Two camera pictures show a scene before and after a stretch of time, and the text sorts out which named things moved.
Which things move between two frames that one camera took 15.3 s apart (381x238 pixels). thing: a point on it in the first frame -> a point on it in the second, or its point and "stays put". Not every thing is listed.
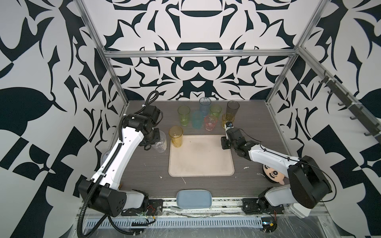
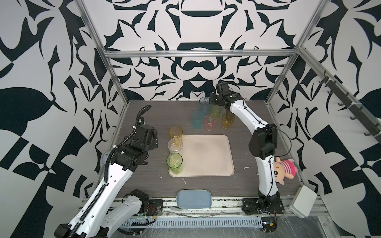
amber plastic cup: [176, 133] stays put
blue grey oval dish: [194, 199] stays put
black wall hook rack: [360, 113] stays put
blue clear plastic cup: [205, 102] stays put
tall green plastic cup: [184, 111] -> [174, 161]
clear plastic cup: [161, 145] -> [174, 145]
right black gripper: [222, 142] -> [212, 96]
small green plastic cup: [215, 109] stays put
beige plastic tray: [200, 155] stays put
